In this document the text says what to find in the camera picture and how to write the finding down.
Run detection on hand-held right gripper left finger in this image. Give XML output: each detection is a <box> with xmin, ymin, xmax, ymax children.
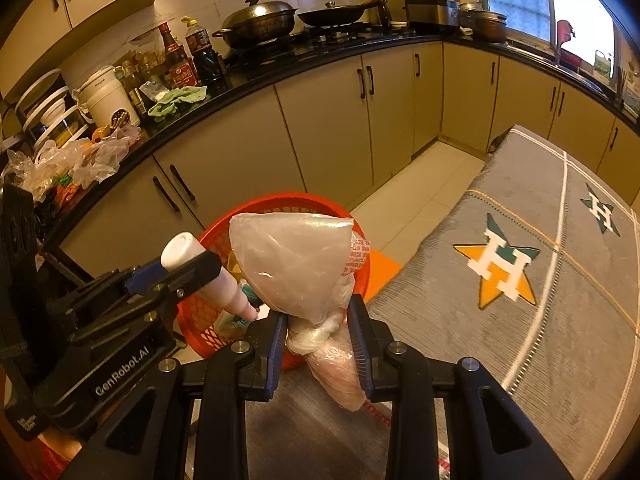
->
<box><xmin>60</xmin><ymin>309</ymin><xmax>290</xmax><ymax>480</ymax></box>

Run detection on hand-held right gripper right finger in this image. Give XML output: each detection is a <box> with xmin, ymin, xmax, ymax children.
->
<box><xmin>346</xmin><ymin>292</ymin><xmax>574</xmax><ymax>480</ymax></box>

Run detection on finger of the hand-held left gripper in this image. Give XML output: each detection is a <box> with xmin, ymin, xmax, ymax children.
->
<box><xmin>80</xmin><ymin>261</ymin><xmax>168</xmax><ymax>306</ymax></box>
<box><xmin>70</xmin><ymin>250</ymin><xmax>223</xmax><ymax>344</ymax></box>

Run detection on white plastic bottle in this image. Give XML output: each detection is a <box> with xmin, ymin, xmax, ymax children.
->
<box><xmin>161</xmin><ymin>231</ymin><xmax>260</xmax><ymax>322</ymax></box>

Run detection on red plastic mesh basket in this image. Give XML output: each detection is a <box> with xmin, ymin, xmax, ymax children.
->
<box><xmin>177</xmin><ymin>192</ymin><xmax>373</xmax><ymax>372</ymax></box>

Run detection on clear plastic bag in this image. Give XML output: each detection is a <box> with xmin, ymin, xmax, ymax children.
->
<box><xmin>228</xmin><ymin>211</ymin><xmax>373</xmax><ymax>414</ymax></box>

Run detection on orange plastic panel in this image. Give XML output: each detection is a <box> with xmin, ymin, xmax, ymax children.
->
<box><xmin>366</xmin><ymin>250</ymin><xmax>404</xmax><ymax>304</ymax></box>

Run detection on grey star-print tablecloth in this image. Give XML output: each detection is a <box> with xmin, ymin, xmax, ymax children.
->
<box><xmin>245</xmin><ymin>125</ymin><xmax>640</xmax><ymax>480</ymax></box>

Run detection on pile of clear plastic bags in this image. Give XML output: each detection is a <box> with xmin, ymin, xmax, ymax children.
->
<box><xmin>4</xmin><ymin>124</ymin><xmax>144</xmax><ymax>202</ymax></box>

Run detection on green dish cloth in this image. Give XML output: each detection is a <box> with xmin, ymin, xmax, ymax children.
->
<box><xmin>147</xmin><ymin>85</ymin><xmax>209</xmax><ymax>119</ymax></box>

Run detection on white rice cooker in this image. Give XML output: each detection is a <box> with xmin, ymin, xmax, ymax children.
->
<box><xmin>74</xmin><ymin>64</ymin><xmax>142</xmax><ymax>129</ymax></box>

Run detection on white dish rack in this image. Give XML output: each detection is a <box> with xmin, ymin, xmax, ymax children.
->
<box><xmin>14</xmin><ymin>69</ymin><xmax>92</xmax><ymax>147</ymax></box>

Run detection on row of small condiment bottles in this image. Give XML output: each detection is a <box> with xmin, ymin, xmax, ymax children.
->
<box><xmin>119</xmin><ymin>49</ymin><xmax>167</xmax><ymax>117</ymax></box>

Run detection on beige base cabinets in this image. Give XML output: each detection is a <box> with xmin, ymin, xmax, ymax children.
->
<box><xmin>60</xmin><ymin>40</ymin><xmax>640</xmax><ymax>272</ymax></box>

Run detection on dark sauce bottle red label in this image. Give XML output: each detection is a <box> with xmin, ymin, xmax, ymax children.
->
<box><xmin>158</xmin><ymin>22</ymin><xmax>199</xmax><ymax>91</ymax></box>

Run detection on lidded steel wok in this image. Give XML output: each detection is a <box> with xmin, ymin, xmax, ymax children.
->
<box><xmin>212</xmin><ymin>0</ymin><xmax>300</xmax><ymax>51</ymax></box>

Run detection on gas stove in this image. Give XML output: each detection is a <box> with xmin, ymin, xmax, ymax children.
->
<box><xmin>225</xmin><ymin>24</ymin><xmax>417</xmax><ymax>63</ymax></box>

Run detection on black frying pan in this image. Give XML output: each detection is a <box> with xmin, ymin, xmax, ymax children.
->
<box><xmin>297</xmin><ymin>0</ymin><xmax>387</xmax><ymax>29</ymax></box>

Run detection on steel rice cooker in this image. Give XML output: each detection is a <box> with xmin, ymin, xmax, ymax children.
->
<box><xmin>403</xmin><ymin>0</ymin><xmax>461</xmax><ymax>36</ymax></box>

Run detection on stacked metal pots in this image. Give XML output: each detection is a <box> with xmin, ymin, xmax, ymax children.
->
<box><xmin>458</xmin><ymin>2</ymin><xmax>509</xmax><ymax>44</ymax></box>

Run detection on chopstick holder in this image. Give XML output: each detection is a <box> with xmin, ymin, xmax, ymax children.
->
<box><xmin>615</xmin><ymin>67</ymin><xmax>633</xmax><ymax>104</ymax></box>

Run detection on green detergent bottle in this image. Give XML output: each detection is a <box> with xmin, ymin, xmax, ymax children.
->
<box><xmin>593</xmin><ymin>50</ymin><xmax>615</xmax><ymax>79</ymax></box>

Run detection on kitchen window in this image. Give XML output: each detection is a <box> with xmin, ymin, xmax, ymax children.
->
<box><xmin>476</xmin><ymin>0</ymin><xmax>622</xmax><ymax>77</ymax></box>

